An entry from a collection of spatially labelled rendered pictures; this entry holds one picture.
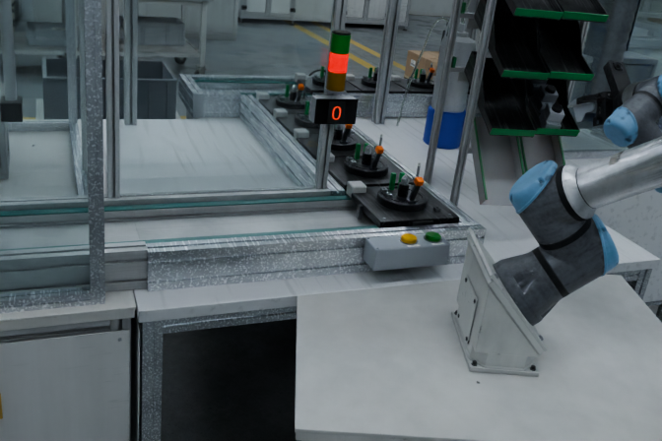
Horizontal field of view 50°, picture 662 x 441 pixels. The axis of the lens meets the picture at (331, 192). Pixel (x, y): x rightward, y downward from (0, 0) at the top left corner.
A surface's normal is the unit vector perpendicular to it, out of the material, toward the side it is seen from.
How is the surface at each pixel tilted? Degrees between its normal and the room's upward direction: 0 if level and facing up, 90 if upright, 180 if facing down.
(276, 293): 0
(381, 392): 0
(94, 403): 90
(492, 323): 90
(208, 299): 0
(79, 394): 90
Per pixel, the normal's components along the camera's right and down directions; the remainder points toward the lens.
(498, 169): 0.21, -0.38
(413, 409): 0.11, -0.92
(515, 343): 0.02, 0.37
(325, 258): 0.36, 0.39
